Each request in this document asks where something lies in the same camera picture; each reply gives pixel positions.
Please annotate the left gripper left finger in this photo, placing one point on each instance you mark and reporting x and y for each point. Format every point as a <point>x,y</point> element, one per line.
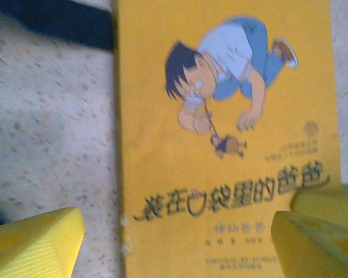
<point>34,249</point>

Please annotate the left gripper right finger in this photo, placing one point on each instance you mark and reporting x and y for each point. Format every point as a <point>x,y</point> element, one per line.
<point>322,249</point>

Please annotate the yellow cartoon cover book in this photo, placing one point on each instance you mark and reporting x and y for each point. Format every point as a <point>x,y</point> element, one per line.
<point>162,144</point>

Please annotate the navy blue student backpack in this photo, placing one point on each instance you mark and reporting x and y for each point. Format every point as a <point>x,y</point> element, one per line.
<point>61,23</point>

